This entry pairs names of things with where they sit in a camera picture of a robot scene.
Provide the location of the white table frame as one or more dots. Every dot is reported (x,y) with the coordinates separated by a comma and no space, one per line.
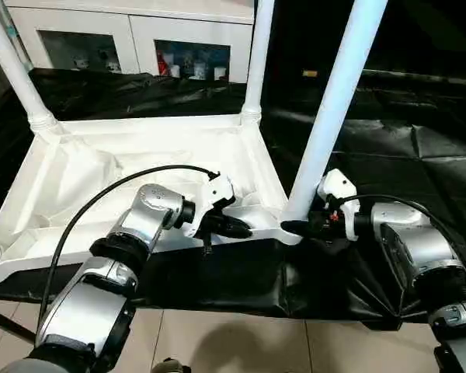
(120,155)

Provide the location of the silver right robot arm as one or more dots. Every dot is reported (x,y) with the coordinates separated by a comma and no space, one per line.
(411,241)

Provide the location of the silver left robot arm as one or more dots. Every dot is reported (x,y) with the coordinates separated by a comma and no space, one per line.
(147,213)

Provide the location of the black work mat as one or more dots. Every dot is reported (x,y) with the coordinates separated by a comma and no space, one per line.
(392,155)

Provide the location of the dark robot lower body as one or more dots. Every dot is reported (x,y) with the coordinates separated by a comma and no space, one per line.
(171,366)

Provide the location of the small tan label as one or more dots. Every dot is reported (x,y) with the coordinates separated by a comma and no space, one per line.
(310,73)

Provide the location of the white glass-door cabinet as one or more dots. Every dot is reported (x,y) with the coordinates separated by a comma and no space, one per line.
(132,31)

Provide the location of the black metal stand leg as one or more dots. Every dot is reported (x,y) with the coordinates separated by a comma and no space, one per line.
(7,322)

